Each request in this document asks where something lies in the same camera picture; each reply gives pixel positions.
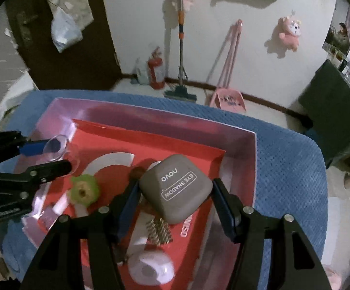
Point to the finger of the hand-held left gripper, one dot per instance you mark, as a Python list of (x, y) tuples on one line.
[(51, 170), (34, 147)]

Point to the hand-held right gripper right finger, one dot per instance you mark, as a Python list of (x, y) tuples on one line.
[(224, 211)]

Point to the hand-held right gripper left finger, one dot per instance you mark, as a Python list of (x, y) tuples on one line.
[(129, 210)]

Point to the clear plastic disc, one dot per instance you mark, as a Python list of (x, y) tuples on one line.
[(57, 149)]

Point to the gold studded cube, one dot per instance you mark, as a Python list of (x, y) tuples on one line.
[(160, 232)]

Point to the green and yellow toy figure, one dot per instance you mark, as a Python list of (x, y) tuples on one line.
[(84, 190)]

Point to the grey eye shadow case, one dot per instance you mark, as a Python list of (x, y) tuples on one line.
[(178, 187)]

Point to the pink and red cardboard box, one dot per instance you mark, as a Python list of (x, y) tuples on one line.
[(193, 145)]

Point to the small clear pink case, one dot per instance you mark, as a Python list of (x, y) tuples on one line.
[(46, 222)]

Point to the white round device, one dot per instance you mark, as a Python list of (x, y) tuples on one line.
[(151, 270)]

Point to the dark brown door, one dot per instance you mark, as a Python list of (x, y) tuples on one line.
[(72, 51)]

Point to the pink dustpan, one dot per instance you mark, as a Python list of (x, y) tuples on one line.
[(227, 98)]

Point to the hanging clear plastic bag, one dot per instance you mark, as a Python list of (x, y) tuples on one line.
[(65, 31)]

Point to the red fire extinguisher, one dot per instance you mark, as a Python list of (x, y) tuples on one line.
[(155, 72)]

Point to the dark green cabinet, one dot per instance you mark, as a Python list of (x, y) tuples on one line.
[(329, 111)]

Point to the mop with orange grip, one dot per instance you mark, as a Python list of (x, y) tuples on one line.
[(181, 51)]

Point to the pink plush toy with face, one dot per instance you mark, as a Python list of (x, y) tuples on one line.
[(288, 31)]

